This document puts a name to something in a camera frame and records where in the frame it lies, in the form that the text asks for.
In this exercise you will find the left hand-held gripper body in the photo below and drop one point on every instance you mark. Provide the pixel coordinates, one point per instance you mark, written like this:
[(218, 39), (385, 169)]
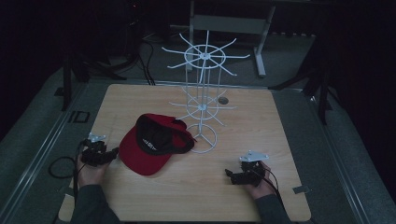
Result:
[(93, 150)]

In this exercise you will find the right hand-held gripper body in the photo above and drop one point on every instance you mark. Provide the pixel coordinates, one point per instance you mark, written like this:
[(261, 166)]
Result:
[(250, 172)]

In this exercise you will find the red baseball cap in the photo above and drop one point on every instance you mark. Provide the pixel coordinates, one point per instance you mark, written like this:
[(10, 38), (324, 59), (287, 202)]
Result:
[(141, 155)]

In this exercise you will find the person's right hand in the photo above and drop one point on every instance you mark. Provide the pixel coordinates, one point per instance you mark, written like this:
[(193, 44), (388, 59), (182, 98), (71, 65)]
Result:
[(263, 186)]

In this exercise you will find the person's left hand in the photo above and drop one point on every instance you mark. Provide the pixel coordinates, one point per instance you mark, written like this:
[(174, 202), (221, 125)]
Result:
[(90, 174)]

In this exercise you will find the grey tape strip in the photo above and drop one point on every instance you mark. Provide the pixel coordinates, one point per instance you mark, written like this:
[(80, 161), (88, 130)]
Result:
[(301, 189)]

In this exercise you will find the round grey table grommet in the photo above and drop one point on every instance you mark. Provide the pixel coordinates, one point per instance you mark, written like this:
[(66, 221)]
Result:
[(223, 100)]

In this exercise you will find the black tripod stand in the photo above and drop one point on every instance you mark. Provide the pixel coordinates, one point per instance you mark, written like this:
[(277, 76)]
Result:
[(311, 84), (90, 59)]

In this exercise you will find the grey metal desk frame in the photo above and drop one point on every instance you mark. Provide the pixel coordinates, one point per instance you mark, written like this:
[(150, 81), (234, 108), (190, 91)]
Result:
[(233, 28)]

